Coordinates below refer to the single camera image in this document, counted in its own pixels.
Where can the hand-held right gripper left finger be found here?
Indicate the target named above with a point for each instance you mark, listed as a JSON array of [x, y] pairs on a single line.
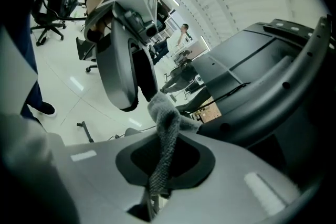
[[99, 186]]

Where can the black TV stand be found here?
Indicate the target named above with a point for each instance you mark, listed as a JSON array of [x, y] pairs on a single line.
[[275, 102]]

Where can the grey cloth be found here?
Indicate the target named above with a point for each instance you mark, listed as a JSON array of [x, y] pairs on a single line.
[[168, 118]]

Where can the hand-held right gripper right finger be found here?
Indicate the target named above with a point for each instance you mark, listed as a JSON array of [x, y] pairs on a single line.
[[231, 186]]

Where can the brown cardboard box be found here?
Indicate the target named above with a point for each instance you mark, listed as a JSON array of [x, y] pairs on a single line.
[[208, 115]]

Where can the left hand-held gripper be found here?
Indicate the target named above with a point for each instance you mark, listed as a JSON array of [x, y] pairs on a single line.
[[131, 0]]

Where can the person's left hand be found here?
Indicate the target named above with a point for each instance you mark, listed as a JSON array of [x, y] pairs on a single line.
[[99, 25]]

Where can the person's black shoe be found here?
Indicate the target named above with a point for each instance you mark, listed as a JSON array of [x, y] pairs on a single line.
[[48, 108]]

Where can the person's dark clothing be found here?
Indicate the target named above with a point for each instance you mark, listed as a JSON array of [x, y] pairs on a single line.
[[31, 65]]

